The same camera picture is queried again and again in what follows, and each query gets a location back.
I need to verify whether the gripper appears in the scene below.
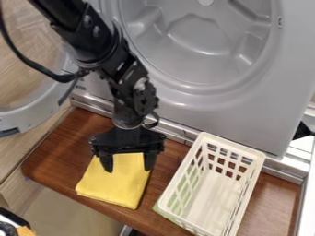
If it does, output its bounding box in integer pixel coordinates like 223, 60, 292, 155
88, 124, 168, 173

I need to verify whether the yellow cloth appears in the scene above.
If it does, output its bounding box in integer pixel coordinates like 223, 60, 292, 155
74, 152, 153, 210

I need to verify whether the white basket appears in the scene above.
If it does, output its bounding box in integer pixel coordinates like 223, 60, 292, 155
156, 131, 267, 236

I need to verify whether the washing machine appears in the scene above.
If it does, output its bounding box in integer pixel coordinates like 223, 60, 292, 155
0, 0, 315, 185

